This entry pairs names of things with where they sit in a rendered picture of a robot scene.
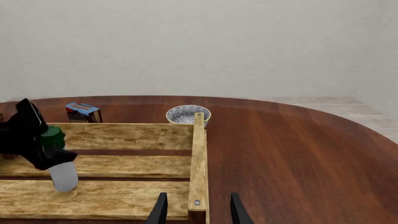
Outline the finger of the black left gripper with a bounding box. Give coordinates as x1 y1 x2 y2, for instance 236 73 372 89
24 139 78 171

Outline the wooden slat tray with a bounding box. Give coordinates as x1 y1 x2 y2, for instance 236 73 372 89
0 112 210 224

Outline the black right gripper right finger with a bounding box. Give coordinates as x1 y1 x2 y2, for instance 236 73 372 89
229 192 254 224

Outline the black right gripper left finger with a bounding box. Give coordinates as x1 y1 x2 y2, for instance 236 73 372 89
146 192 169 224

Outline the salad dressing bottle green cap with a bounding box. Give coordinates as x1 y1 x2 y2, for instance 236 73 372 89
40 125 80 193

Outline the patterned black and white bowl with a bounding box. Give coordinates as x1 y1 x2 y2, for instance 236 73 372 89
165 105 212 129

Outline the printed pudding box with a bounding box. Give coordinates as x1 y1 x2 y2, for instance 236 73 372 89
65 101 103 124

